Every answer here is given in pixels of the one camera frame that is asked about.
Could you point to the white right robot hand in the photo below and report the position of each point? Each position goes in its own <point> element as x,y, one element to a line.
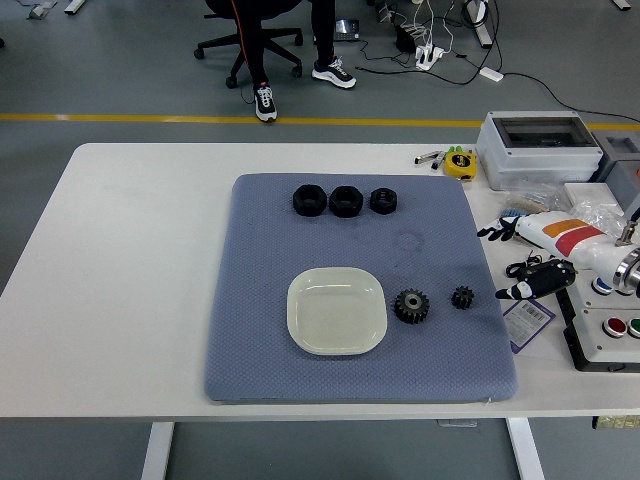
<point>560,240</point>

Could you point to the small black metal gear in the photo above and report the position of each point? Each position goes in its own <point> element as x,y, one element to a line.
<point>463,298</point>

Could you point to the large black metal gear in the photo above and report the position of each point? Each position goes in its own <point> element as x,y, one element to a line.
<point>406,311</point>

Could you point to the flat white box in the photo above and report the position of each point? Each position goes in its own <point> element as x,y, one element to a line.
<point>590,192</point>

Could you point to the control box with buttons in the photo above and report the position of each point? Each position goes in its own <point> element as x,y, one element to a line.
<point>595,345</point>

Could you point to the small black hex nut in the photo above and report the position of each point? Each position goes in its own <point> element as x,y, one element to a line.
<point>376,204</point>

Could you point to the large black hex nut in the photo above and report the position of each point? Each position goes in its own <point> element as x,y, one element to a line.
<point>301,205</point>
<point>337,206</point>

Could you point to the clear bag of resistors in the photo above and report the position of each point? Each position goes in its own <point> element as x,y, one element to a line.
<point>537,197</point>

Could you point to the purple barcode card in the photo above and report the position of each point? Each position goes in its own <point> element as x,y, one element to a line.
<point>527,325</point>

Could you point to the grey device housing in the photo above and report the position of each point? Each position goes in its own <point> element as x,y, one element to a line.
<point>622,170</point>

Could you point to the yellow tape measure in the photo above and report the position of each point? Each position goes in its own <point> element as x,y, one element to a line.
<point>460,165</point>

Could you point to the green capped markers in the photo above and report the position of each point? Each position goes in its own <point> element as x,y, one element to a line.
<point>454,150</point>

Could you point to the silver black marker pen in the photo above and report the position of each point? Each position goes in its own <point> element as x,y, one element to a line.
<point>425,158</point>

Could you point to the white power adapter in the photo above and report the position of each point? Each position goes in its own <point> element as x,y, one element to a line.
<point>491,74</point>

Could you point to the yellowish terminal strip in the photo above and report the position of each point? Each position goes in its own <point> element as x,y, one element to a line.
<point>617,422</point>

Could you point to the white table leg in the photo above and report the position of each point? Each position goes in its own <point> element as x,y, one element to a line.
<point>525,450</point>
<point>157,450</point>

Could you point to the white power strip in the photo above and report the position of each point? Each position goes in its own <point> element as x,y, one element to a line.
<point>429,56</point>

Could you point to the white square plate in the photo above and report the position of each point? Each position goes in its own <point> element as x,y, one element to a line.
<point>335,315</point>

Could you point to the black power brick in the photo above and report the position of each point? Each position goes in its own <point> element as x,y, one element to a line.
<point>405,37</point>

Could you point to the black desk phone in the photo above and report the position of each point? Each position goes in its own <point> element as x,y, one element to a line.
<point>346,29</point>

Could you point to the blue-grey textured mat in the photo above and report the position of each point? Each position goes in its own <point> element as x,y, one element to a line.
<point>260,300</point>

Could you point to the black office chair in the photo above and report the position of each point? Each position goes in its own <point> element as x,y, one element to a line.
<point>277,42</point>

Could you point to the person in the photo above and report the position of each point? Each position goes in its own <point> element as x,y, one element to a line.
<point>252,45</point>

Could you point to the grey electrical enclosure box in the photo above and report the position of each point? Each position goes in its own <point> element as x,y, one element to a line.
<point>540,165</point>

